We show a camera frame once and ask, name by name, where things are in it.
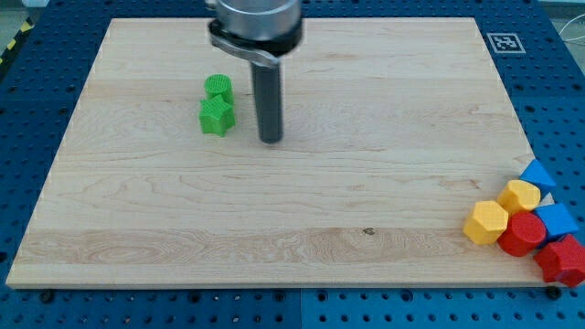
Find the red cylinder block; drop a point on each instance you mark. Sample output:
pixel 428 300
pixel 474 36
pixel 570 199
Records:
pixel 524 232

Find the green star block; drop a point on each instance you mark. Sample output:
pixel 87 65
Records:
pixel 216 116

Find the red star block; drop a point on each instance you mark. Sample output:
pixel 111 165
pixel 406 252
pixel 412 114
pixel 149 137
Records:
pixel 562 261

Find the wooden board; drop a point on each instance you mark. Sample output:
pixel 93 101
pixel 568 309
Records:
pixel 393 129

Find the green cylinder block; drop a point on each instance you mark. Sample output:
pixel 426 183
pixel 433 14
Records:
pixel 219 85

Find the white fiducial marker tag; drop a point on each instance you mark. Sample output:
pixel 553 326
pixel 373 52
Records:
pixel 505 43

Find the yellow hexagon block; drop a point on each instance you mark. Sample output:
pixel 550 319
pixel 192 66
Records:
pixel 485 223

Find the yellow heart block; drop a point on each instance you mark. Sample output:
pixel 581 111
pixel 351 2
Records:
pixel 519 196

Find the yellow black hazard tape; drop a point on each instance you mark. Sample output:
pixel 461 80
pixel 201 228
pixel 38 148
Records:
pixel 16 43

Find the blue triangular block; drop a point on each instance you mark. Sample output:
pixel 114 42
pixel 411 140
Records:
pixel 536 174

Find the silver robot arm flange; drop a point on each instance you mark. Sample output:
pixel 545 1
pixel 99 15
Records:
pixel 259 31

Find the blue cube block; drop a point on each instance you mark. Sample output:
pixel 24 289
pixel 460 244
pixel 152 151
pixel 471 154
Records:
pixel 557 221

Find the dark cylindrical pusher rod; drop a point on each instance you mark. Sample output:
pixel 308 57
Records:
pixel 267 92

